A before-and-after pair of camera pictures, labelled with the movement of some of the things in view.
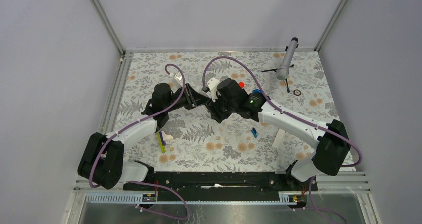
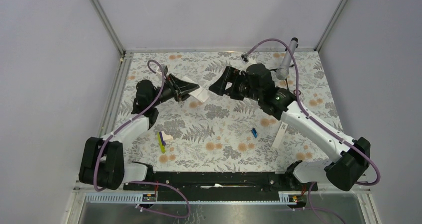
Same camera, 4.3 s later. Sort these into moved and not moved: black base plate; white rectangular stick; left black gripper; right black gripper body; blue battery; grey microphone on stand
Moved: right black gripper body; left black gripper
Not moved: black base plate; blue battery; grey microphone on stand; white rectangular stick
